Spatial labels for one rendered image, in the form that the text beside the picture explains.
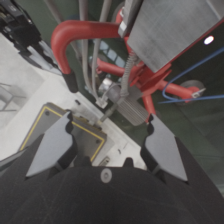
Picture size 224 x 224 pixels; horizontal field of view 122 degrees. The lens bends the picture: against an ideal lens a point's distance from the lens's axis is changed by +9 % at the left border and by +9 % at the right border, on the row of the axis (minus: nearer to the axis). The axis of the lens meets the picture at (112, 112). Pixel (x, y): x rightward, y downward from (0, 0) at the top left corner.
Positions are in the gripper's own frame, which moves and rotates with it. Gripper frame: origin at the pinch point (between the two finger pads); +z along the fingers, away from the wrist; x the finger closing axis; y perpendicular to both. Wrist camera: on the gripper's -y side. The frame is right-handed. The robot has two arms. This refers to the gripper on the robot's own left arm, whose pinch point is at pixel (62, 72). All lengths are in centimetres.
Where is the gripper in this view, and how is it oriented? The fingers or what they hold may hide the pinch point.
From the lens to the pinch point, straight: 28.2
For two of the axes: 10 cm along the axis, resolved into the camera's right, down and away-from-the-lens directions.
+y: 2.5, -1.4, -9.6
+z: 7.3, 6.7, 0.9
